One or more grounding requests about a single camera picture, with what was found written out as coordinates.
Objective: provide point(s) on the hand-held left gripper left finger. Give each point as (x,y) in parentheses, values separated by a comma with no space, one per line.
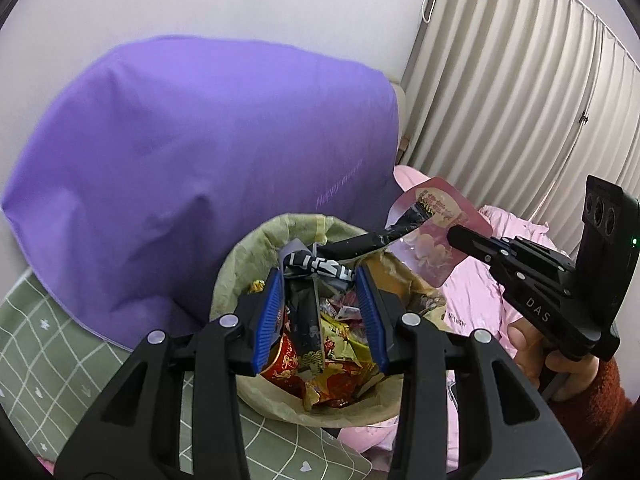
(267,320)

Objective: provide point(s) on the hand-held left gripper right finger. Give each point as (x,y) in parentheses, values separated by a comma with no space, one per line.
(372,317)

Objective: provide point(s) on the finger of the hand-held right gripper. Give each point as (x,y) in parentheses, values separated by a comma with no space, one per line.
(535,305)
(480,242)

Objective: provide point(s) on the small pink and white packet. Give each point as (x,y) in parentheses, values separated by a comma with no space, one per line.
(340,308)

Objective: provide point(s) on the small yellow packet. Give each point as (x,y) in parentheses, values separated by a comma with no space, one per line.
(256,286)

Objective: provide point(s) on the black packet white print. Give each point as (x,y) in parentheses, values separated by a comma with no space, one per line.
(320,267)

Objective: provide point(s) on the bin with yellow-green liner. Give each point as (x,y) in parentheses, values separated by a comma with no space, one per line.
(250,245)

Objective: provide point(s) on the red and orange wrapper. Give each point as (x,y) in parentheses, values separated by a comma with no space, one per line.
(340,390)

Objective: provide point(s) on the person's right forearm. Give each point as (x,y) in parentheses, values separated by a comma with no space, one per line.
(607,400)

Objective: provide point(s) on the person's right hand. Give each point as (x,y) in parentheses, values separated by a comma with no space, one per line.
(530,345)

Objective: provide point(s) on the pink floral bedsheet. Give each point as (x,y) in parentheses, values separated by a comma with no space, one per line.
(475,290)

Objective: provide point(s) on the beige headboard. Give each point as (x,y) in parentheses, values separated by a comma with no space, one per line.
(402,125)

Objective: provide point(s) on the beige pleated curtain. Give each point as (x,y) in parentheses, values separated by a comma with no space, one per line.
(525,85)

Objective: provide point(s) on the purple pillow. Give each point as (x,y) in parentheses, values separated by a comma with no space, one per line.
(200,160)

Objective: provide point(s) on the green checked tablecloth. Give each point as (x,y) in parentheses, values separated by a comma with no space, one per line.
(50,360)

